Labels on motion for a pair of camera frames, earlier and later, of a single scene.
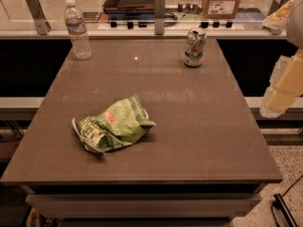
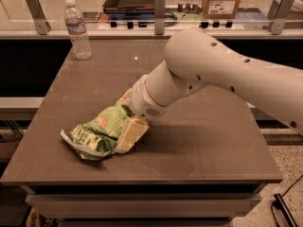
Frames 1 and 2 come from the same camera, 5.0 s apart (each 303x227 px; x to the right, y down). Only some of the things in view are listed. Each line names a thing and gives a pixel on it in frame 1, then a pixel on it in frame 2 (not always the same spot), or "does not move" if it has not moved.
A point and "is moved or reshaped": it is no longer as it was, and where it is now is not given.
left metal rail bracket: [43, 26] does not move
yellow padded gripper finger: [278, 20] → [141, 103]
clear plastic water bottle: [75, 20] does not move
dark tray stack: [132, 2] does not move
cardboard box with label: [222, 2] does not move
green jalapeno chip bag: [123, 123] is moved or reshaped
